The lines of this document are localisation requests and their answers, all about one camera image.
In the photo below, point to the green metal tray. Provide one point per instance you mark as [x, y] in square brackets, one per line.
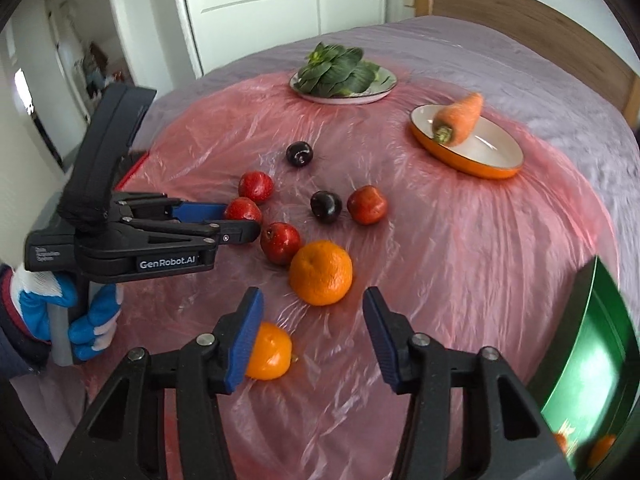
[595, 360]

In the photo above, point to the orange oval dish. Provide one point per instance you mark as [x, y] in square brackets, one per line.
[495, 152]

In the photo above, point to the green bok choy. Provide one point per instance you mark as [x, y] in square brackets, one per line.
[335, 72]

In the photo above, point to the person's left hand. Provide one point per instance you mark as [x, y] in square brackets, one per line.
[95, 320]

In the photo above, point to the white enamel plate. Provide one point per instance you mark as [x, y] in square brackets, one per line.
[380, 89]

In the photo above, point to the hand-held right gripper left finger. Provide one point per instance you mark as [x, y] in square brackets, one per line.
[245, 340]

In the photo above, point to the wooden headboard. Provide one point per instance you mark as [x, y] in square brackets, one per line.
[525, 15]

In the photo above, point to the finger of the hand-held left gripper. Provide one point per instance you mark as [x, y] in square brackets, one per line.
[235, 234]
[200, 211]

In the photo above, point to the small orange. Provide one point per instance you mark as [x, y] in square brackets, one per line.
[561, 442]
[272, 352]
[600, 451]

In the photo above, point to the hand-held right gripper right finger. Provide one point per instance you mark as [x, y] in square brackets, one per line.
[382, 340]

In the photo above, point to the white wardrobe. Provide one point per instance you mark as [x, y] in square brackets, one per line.
[250, 0]

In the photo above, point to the pink plastic sheet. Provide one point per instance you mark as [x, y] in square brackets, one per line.
[450, 260]

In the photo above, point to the carrot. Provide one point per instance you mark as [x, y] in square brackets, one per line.
[462, 115]

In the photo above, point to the large orange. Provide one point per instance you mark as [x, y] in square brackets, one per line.
[320, 272]

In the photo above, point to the dark purple plum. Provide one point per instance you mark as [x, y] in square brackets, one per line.
[326, 206]
[299, 153]

